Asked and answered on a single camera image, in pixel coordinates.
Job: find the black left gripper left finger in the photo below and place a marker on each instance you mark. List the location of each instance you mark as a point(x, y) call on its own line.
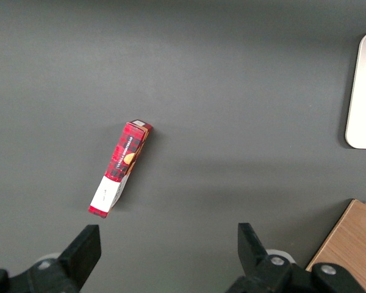
point(79, 256)

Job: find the wooden drawer cabinet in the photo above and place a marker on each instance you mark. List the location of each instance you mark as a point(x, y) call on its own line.
point(353, 238)

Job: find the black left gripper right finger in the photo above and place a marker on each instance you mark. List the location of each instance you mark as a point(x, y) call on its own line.
point(253, 253)

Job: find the red plaid cookie box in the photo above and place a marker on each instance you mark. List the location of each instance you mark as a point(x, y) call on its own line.
point(126, 152)

